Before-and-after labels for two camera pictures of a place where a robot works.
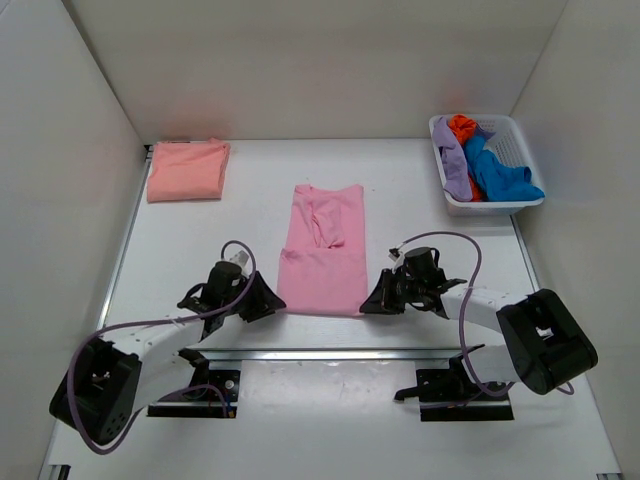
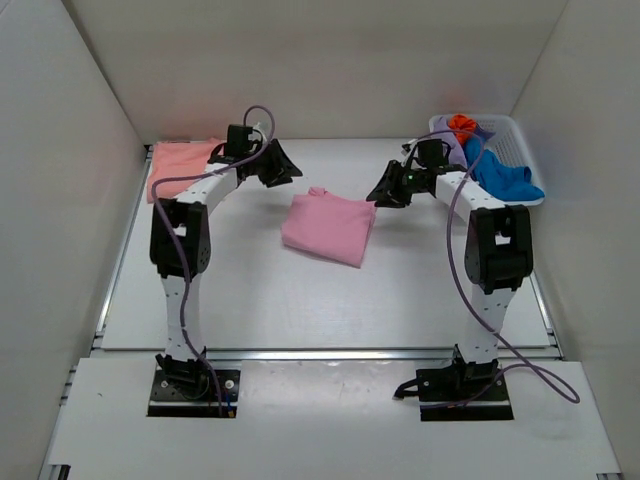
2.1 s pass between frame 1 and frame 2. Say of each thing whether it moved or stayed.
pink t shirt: moved
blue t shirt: stayed
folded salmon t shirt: stayed
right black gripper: moved
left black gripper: moved
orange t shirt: stayed
